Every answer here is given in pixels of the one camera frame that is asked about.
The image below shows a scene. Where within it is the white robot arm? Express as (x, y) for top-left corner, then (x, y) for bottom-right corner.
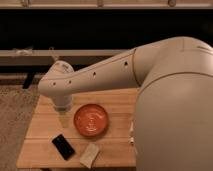
(38, 37), (213, 171)

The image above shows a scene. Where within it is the white sponge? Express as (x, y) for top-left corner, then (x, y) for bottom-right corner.
(80, 143), (100, 168)

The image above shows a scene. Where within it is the orange round plate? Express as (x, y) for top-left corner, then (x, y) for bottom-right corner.
(73, 104), (109, 137)

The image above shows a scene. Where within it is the wooden table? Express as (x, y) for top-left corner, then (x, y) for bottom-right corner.
(17, 89), (138, 169)

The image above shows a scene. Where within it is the white plastic bottle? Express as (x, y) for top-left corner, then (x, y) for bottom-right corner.
(130, 121), (134, 144)

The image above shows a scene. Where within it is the black smartphone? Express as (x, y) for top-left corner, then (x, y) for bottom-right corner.
(52, 134), (75, 160)

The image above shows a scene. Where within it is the grey horizontal rail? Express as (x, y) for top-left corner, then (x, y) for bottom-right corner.
(0, 49), (129, 67)

